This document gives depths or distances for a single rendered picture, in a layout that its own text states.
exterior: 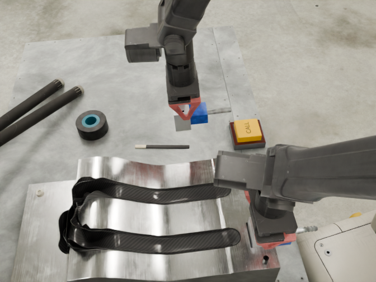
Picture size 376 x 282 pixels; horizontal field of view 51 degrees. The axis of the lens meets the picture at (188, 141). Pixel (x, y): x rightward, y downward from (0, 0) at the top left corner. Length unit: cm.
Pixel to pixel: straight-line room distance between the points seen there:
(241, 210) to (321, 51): 200
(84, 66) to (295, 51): 166
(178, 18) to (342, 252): 108
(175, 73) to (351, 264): 97
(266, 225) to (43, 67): 91
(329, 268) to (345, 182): 114
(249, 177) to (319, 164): 21
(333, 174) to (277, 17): 264
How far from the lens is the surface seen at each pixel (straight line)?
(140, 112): 111
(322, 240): 151
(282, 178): 47
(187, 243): 79
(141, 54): 77
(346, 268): 149
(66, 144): 108
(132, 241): 77
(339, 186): 35
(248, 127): 101
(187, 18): 66
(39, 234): 88
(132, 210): 80
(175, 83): 81
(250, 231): 77
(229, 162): 58
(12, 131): 105
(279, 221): 68
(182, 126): 90
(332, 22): 299
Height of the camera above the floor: 159
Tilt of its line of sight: 50 degrees down
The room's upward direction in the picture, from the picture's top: 3 degrees counter-clockwise
